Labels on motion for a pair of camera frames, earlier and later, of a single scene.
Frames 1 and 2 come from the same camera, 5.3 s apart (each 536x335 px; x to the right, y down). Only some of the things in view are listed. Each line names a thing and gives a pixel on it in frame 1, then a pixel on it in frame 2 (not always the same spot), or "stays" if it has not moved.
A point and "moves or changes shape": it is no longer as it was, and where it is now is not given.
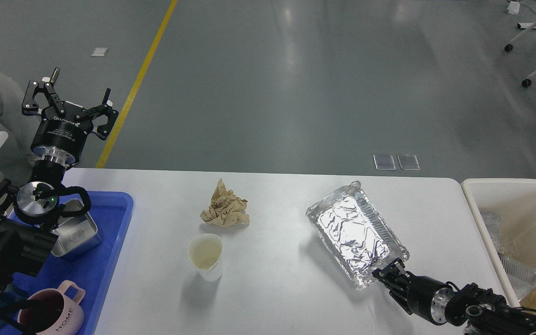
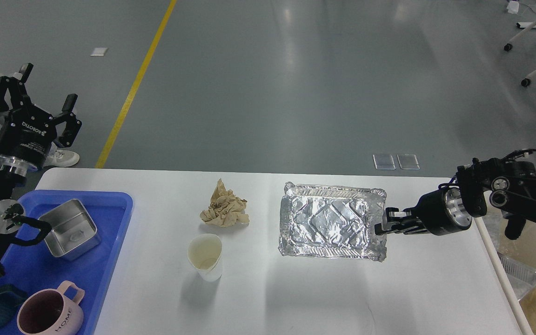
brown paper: [226, 210] stays
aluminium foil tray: [353, 234] moves or changes shape
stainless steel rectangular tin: [77, 233] stays
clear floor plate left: [384, 162] stays
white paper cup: [204, 252] stays
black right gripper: [426, 297] -> [442, 211]
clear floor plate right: [408, 162] stays
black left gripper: [61, 137] -> [23, 141]
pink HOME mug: [54, 311] stays
